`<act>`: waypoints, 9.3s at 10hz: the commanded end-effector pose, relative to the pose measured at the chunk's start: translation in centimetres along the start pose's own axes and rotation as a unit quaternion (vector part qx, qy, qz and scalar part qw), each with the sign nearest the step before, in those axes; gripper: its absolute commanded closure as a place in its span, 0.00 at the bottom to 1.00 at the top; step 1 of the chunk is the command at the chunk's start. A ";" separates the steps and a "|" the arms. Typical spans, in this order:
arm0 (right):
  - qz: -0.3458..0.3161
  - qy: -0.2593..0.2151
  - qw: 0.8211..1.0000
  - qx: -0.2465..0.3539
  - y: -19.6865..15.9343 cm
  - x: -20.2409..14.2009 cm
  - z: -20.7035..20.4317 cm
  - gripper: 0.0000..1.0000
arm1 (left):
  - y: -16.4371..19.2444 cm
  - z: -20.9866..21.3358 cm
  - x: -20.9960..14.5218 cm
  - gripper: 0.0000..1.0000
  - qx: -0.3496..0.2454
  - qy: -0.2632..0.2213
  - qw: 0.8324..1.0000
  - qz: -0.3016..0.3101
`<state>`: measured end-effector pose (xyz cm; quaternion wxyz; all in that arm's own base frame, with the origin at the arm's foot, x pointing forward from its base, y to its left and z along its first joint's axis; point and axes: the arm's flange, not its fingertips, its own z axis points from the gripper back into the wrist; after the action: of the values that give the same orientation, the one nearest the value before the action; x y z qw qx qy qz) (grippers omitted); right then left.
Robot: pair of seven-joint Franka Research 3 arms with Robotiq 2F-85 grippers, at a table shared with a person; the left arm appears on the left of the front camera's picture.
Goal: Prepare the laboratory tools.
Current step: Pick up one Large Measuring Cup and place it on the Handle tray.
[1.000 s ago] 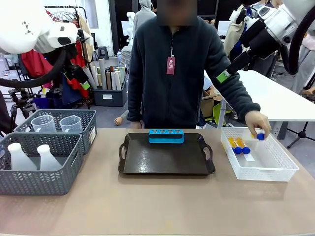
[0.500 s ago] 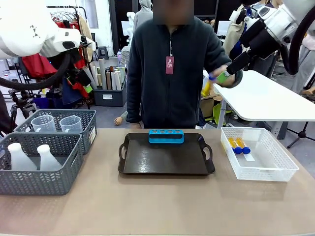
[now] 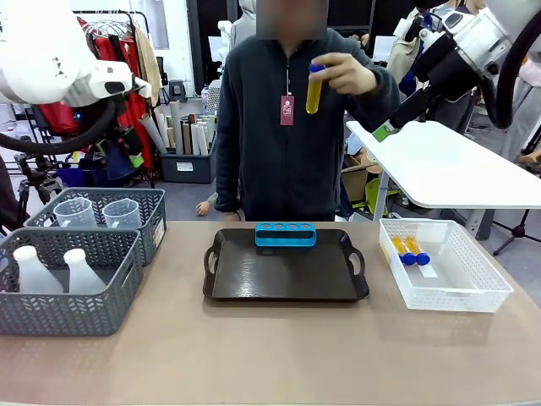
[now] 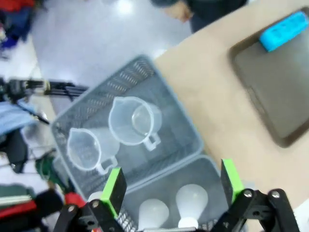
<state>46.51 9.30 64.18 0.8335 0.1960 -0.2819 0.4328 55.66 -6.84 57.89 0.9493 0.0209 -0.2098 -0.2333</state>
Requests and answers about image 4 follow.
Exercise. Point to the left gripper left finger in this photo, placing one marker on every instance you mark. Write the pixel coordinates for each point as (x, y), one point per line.
(113, 188)

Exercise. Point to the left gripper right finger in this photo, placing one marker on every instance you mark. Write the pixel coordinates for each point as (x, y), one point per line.
(231, 183)

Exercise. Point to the clear plastic measuring cup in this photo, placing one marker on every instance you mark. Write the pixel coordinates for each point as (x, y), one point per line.
(82, 149)
(120, 125)

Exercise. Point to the person right hand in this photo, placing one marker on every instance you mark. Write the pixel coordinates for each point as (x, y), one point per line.
(184, 13)

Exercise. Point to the white plastic conical flask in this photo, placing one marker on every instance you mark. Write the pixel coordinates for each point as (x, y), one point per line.
(192, 198)
(95, 195)
(153, 212)

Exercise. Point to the green fabric item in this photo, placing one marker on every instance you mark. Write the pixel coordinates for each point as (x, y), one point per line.
(48, 171)

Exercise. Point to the grey plastic basket with label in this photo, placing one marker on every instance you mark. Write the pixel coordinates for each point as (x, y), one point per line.
(169, 135)

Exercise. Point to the red fabric item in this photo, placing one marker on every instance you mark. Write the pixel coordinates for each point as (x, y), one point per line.
(21, 207)

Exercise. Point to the dark brown serving tray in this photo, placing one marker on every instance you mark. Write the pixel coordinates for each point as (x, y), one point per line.
(277, 91)

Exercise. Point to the black bag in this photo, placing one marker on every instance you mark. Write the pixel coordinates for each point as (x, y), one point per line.
(12, 152)

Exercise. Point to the black tripod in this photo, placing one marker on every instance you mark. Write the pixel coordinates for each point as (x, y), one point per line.
(60, 87)

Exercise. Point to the light blue cloth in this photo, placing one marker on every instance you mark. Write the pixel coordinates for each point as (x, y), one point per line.
(14, 118)

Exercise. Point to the blue test tube rack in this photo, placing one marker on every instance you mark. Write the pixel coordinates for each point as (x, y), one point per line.
(282, 31)

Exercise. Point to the person in dark jacket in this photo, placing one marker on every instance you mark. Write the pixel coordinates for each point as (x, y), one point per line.
(217, 12)

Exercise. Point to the red and blue clothes pile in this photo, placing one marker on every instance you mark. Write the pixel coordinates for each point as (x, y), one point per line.
(17, 21)

